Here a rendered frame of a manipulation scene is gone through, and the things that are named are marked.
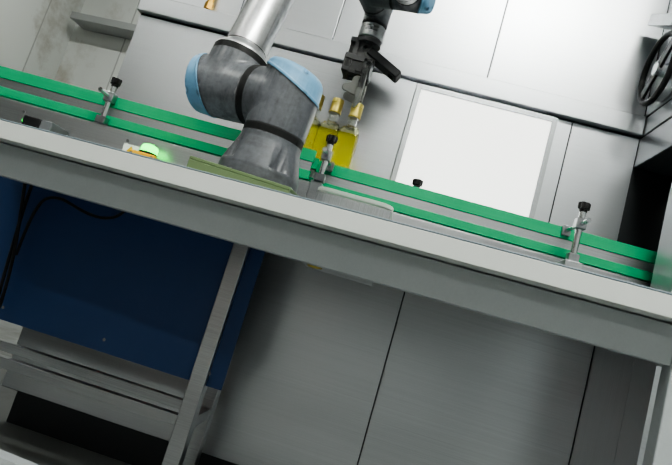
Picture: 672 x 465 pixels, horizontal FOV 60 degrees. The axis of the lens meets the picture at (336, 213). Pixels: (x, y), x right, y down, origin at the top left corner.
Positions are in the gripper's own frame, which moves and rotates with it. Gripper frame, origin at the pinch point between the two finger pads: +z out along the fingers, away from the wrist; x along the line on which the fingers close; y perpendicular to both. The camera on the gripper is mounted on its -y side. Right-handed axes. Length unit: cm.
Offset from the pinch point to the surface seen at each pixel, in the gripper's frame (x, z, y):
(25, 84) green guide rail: 14, 22, 87
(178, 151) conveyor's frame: 16, 29, 39
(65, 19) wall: -314, -124, 321
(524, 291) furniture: 65, 45, -42
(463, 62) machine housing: -15.2, -28.1, -25.8
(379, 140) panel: -12.1, 4.1, -7.7
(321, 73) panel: -12.0, -12.0, 15.4
